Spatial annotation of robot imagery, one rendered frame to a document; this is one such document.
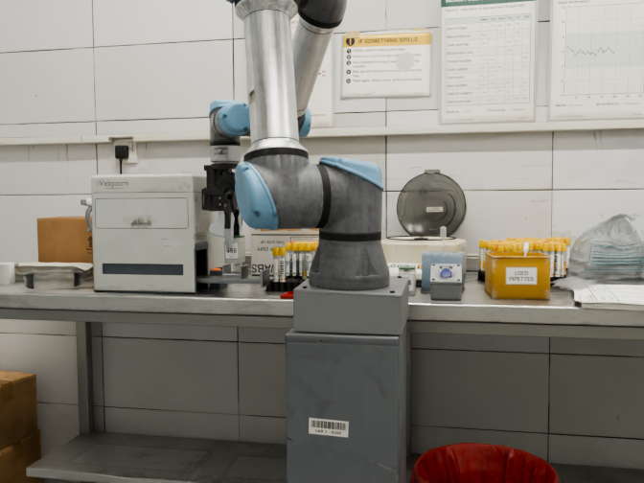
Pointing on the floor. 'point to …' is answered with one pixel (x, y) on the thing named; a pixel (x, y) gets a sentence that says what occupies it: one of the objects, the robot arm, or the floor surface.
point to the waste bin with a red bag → (481, 465)
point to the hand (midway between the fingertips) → (234, 243)
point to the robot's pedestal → (346, 407)
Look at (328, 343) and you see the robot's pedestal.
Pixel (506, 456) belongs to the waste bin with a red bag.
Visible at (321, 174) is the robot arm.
